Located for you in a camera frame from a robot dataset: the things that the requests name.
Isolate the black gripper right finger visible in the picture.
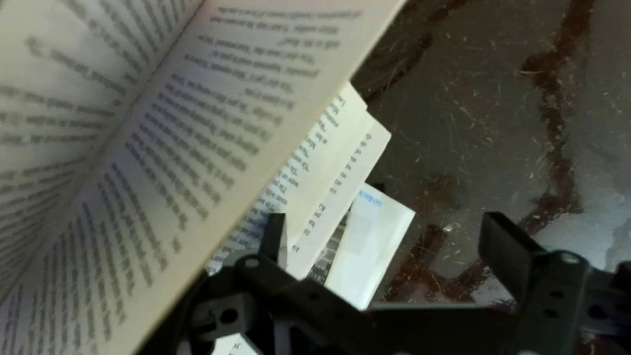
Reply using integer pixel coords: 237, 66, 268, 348
477, 212, 548, 309

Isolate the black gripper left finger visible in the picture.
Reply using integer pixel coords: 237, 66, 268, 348
258, 212, 292, 269

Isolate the purple Sherryl Woods paperback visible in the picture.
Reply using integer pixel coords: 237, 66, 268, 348
0, 0, 418, 355

